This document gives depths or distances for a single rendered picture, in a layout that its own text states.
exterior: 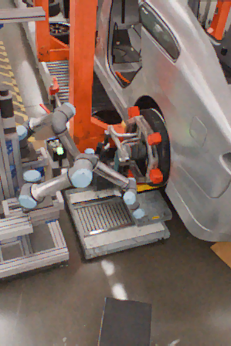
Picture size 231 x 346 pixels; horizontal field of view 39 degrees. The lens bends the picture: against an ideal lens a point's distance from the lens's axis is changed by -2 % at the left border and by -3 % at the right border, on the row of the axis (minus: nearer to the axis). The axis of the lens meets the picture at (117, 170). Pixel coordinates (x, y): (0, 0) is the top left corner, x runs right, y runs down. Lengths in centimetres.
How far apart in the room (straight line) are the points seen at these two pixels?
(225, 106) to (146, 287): 172
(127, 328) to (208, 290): 96
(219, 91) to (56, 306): 203
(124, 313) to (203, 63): 176
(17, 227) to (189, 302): 157
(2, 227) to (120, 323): 105
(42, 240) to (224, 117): 182
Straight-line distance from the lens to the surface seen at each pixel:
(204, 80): 212
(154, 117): 263
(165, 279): 308
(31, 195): 216
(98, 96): 451
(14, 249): 294
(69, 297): 292
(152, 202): 326
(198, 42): 233
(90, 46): 264
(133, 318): 251
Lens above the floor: 266
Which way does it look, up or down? 44 degrees down
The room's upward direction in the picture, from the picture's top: 7 degrees clockwise
